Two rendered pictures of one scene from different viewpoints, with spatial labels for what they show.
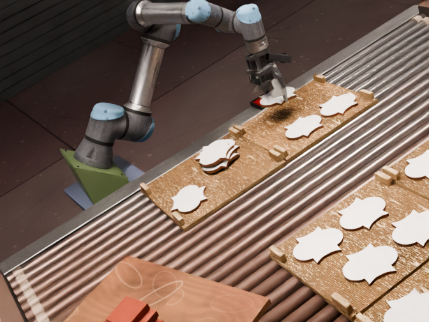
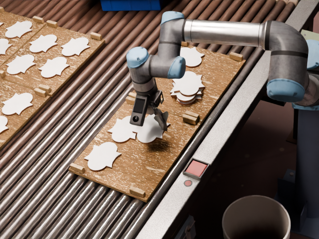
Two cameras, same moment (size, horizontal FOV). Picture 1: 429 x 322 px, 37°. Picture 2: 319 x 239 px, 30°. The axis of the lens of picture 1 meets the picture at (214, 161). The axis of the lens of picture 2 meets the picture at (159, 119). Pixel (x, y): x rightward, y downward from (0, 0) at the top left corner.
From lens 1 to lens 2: 3.62 m
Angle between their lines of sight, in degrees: 99
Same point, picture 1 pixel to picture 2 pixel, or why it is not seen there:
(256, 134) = (170, 121)
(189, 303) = not seen: outside the picture
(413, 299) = (19, 32)
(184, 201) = (188, 53)
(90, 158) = not seen: hidden behind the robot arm
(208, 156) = (190, 78)
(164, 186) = (223, 65)
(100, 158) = not seen: hidden behind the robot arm
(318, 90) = (133, 180)
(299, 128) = (127, 125)
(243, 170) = (159, 86)
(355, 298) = (47, 30)
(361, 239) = (51, 55)
